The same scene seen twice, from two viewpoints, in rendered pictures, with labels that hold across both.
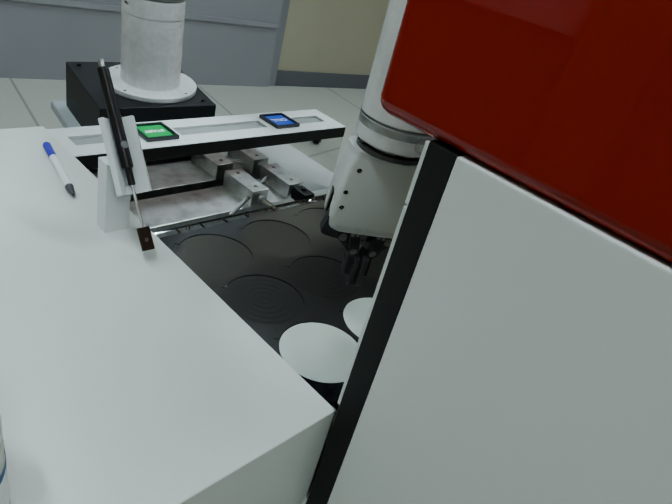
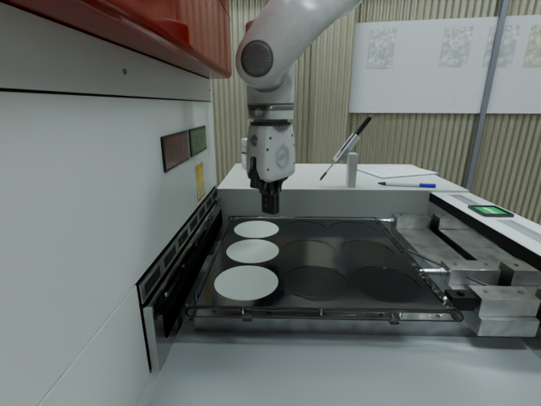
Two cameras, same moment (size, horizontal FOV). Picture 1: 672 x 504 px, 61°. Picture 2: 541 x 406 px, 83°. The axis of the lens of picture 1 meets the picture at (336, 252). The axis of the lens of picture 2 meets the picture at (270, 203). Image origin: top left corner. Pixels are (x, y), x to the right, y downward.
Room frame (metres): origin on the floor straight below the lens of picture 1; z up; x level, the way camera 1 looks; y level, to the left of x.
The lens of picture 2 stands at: (1.04, -0.36, 1.16)
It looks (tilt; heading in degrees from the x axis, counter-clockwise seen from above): 18 degrees down; 144
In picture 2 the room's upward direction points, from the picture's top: straight up
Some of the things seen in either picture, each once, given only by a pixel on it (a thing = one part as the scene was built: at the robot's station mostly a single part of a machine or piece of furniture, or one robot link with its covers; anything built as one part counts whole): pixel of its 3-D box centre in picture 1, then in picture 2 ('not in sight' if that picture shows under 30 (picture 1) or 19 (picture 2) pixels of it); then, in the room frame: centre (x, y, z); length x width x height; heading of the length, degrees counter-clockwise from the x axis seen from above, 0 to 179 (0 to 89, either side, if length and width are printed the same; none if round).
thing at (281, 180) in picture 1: (281, 179); (501, 300); (0.93, 0.13, 0.89); 0.08 x 0.03 x 0.03; 53
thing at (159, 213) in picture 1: (204, 209); (442, 264); (0.80, 0.23, 0.87); 0.36 x 0.08 x 0.03; 143
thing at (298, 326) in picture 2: not in sight; (352, 322); (0.79, -0.02, 0.84); 0.50 x 0.02 x 0.03; 53
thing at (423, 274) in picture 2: (246, 216); (405, 254); (0.77, 0.15, 0.90); 0.38 x 0.01 x 0.01; 143
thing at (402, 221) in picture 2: not in sight; (410, 220); (0.67, 0.33, 0.89); 0.08 x 0.03 x 0.03; 53
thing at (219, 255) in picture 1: (325, 278); (308, 252); (0.66, 0.00, 0.90); 0.34 x 0.34 x 0.01; 53
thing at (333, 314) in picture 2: not in sight; (323, 314); (0.80, -0.10, 0.90); 0.37 x 0.01 x 0.01; 53
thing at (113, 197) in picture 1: (122, 180); (345, 160); (0.53, 0.24, 1.03); 0.06 x 0.04 x 0.13; 53
